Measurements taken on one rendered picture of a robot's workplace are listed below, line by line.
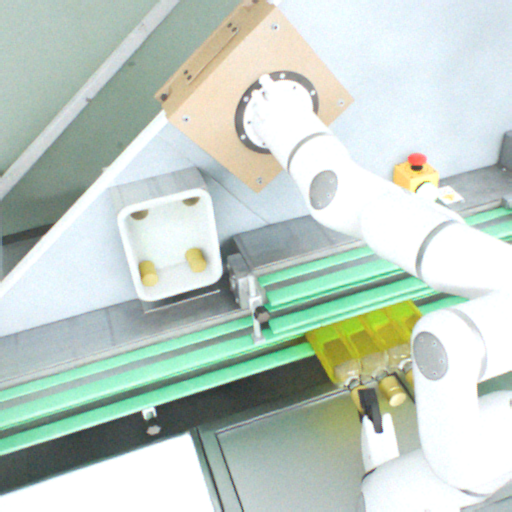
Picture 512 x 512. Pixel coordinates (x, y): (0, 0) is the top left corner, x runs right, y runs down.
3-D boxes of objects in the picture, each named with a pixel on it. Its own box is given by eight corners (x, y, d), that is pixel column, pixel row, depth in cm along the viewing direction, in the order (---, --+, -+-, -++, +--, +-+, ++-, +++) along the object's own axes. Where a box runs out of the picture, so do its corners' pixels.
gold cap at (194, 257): (204, 250, 131) (210, 262, 128) (195, 263, 132) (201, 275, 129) (190, 244, 129) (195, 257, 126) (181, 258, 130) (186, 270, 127)
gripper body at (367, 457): (406, 502, 105) (392, 444, 114) (411, 466, 99) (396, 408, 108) (361, 505, 105) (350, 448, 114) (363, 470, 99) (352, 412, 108)
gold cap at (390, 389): (377, 391, 120) (388, 409, 116) (378, 379, 117) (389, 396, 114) (394, 385, 120) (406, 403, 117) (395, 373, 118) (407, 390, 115)
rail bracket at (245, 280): (240, 318, 129) (260, 361, 120) (231, 254, 119) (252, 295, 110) (254, 314, 130) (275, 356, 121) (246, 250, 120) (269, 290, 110)
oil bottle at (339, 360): (296, 323, 137) (338, 396, 120) (296, 304, 133) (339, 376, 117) (320, 316, 138) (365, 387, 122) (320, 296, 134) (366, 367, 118)
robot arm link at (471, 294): (404, 230, 71) (505, 286, 60) (491, 211, 77) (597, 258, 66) (389, 333, 77) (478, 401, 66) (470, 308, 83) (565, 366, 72)
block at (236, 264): (228, 291, 134) (238, 312, 128) (223, 256, 128) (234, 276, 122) (244, 286, 134) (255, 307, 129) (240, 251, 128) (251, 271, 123)
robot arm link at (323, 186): (305, 121, 93) (356, 179, 82) (365, 149, 101) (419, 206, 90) (270, 174, 97) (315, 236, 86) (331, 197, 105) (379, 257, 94)
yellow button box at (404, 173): (391, 190, 141) (407, 207, 135) (392, 161, 136) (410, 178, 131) (419, 183, 142) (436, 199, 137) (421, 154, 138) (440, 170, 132)
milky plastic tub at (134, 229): (132, 279, 131) (140, 305, 124) (107, 187, 117) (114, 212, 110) (212, 256, 135) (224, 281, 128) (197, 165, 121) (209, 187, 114)
